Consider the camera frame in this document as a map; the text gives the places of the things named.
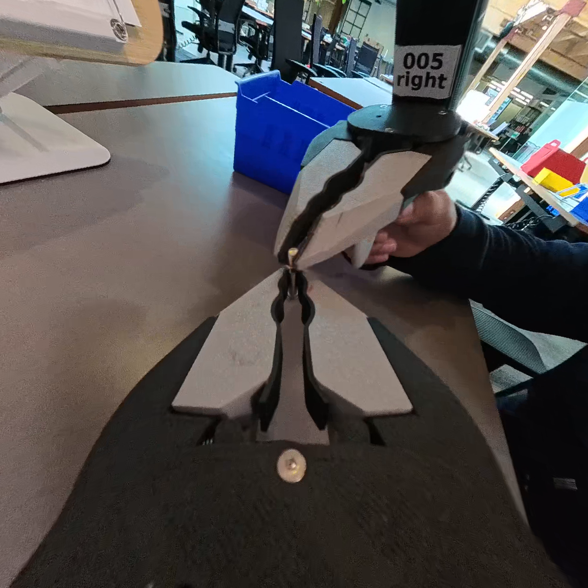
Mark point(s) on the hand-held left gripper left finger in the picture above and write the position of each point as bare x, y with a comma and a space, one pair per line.
229, 363

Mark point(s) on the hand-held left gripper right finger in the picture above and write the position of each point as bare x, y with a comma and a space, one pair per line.
353, 367

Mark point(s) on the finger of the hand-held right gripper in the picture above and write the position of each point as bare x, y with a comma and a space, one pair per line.
317, 174
381, 183

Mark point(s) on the blue plastic bin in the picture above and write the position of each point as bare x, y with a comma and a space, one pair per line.
262, 138

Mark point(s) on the silver hex bolt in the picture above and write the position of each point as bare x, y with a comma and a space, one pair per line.
292, 252

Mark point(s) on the person's right forearm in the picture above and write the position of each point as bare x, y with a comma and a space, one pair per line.
514, 266

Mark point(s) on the person's right hand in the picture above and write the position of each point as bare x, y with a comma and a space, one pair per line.
427, 225

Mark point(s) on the wood edged office desk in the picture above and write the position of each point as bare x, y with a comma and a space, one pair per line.
358, 92

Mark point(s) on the grey mesh office chair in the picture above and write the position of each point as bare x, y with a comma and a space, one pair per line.
514, 335

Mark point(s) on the yellow storage bin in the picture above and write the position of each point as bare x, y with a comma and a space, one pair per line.
553, 180

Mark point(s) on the group of black office chairs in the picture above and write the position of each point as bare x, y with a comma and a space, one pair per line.
220, 27

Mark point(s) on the red storage bin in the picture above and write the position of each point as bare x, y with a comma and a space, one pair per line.
558, 160

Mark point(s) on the printed instruction sheet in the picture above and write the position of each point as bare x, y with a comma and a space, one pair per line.
55, 7

